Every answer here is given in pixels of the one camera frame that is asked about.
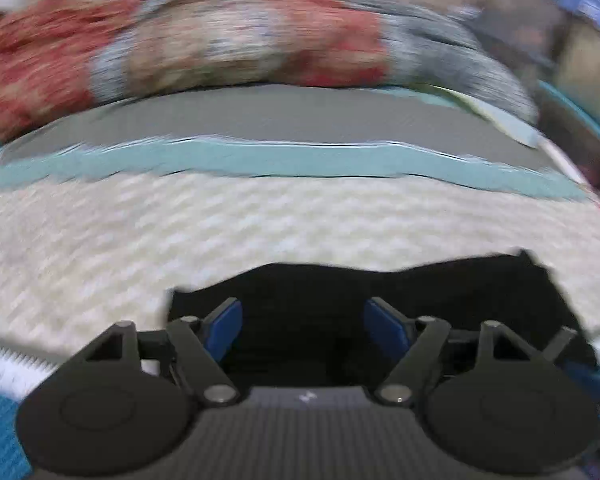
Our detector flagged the stacked bags and boxes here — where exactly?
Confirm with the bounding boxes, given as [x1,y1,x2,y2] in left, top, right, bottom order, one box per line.
[466,0,600,191]

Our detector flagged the red floral patchwork quilt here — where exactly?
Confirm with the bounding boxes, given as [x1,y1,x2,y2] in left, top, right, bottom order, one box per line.
[0,0,538,143]

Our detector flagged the patterned bedsheet teal cream grey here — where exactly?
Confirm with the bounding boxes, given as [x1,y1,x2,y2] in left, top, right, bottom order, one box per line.
[0,86,600,479]

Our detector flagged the black pants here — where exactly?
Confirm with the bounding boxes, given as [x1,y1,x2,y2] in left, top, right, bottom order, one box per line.
[166,252,598,390]

